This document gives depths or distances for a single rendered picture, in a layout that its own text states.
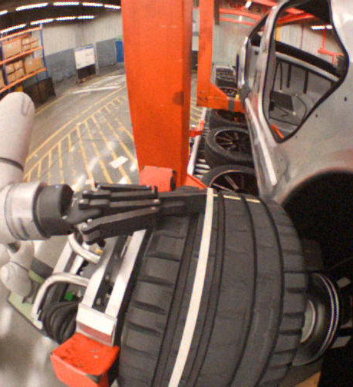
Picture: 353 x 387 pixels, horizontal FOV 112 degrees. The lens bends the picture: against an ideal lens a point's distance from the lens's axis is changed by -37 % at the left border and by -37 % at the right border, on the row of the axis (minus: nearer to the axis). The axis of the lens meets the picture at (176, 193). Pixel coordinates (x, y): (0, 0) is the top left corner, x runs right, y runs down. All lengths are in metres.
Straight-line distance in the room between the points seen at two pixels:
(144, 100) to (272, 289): 0.51
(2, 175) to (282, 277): 0.42
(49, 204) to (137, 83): 0.39
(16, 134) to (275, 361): 0.50
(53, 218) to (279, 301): 0.30
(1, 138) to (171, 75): 0.40
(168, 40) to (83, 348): 0.61
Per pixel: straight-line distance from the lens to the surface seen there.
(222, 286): 0.22
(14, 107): 0.38
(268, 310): 0.24
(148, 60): 0.51
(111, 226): 0.22
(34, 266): 1.54
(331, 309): 0.54
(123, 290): 0.29
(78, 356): 0.28
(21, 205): 0.27
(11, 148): 0.34
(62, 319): 0.41
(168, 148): 0.59
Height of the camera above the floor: 1.39
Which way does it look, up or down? 47 degrees down
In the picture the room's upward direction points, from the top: straight up
